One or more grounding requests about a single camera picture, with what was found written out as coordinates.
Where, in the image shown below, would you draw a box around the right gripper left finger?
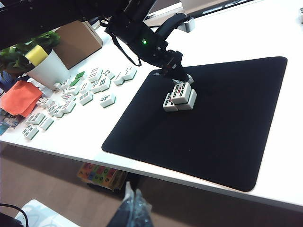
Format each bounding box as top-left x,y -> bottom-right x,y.
106,181 -> 137,227

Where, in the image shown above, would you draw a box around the brown cardboard box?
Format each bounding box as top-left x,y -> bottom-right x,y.
53,19 -> 104,70

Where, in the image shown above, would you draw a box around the blue printed card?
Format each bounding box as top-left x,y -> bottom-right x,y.
0,115 -> 20,137

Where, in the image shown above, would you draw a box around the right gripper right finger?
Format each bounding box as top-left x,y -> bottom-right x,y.
135,189 -> 152,227

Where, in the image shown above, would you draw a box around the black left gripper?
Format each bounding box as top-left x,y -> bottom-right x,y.
155,47 -> 194,85

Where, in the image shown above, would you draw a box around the metal partition foot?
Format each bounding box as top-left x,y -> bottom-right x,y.
184,17 -> 196,33

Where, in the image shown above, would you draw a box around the colourful alphabet puzzle box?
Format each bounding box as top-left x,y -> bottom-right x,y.
76,162 -> 126,192

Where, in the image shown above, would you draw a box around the black rectangular desk mat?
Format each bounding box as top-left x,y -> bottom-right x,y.
101,56 -> 288,192

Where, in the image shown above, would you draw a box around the orange cloth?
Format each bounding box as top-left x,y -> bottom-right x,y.
0,80 -> 44,118

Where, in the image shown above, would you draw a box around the mahjong tile green red bars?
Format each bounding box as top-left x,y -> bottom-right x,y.
162,93 -> 177,113
171,83 -> 192,105

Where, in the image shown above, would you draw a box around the black table leg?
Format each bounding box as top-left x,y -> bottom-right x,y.
126,174 -> 144,190

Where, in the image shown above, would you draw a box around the beige fabric desk partition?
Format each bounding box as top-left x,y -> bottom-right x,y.
181,0 -> 265,17

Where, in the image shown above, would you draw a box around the pale blue patterned bag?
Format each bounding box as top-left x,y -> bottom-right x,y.
14,199 -> 80,227

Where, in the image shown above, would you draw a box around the white plant pot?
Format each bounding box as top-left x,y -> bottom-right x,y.
25,48 -> 71,91

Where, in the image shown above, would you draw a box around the green leafy plant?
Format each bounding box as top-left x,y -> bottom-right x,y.
0,30 -> 62,77

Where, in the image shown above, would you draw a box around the yellow sponge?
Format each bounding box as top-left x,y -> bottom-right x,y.
24,44 -> 49,67

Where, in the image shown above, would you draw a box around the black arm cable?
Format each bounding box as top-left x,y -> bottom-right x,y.
110,30 -> 143,67

